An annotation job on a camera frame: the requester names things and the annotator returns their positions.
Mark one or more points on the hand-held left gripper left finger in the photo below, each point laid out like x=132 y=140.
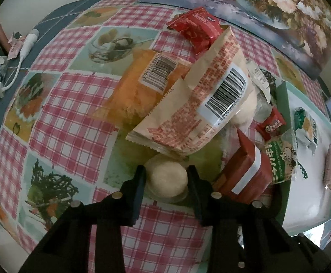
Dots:
x=140 y=183

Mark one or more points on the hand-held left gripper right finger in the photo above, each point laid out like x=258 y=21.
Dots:
x=192 y=183

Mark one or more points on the single white bun clear packet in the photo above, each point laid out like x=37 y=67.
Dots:
x=168 y=179

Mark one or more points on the clear packet of white buns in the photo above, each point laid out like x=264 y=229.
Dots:
x=245 y=112

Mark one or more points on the orange snack packet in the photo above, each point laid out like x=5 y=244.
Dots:
x=131 y=91

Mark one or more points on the beige snack packet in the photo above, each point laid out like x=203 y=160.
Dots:
x=205 y=91

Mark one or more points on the white tray with green rim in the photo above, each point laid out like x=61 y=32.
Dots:
x=305 y=190

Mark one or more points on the red box with white stripe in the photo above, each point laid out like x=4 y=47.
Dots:
x=248 y=162

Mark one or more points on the pink checked tablecloth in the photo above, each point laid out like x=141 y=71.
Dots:
x=68 y=125

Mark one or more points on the green and white snack packet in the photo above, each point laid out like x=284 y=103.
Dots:
x=282 y=159

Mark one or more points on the small red candy packet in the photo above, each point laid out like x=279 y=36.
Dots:
x=272 y=123

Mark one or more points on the green and cream snack packet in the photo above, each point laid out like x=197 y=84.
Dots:
x=307 y=128

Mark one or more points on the large red snack packet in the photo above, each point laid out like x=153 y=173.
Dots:
x=199 y=28

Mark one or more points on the pink tube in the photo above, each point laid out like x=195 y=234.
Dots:
x=14 y=49

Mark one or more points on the floral painting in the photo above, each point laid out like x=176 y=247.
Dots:
x=239 y=0

